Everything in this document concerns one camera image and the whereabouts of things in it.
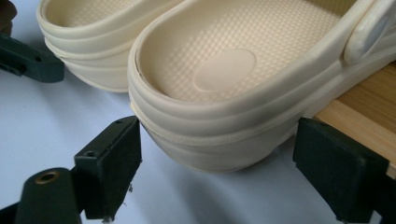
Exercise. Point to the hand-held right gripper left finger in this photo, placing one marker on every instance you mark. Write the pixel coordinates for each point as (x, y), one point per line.
(109, 161)

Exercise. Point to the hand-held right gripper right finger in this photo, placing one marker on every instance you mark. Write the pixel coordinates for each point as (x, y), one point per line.
(339, 168)

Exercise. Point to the cream clog shoe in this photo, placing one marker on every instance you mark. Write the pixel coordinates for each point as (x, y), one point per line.
(218, 118)
(93, 62)

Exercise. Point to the wooden three-tier shoe rack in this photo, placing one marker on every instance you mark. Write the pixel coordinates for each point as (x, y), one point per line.
(373, 102)

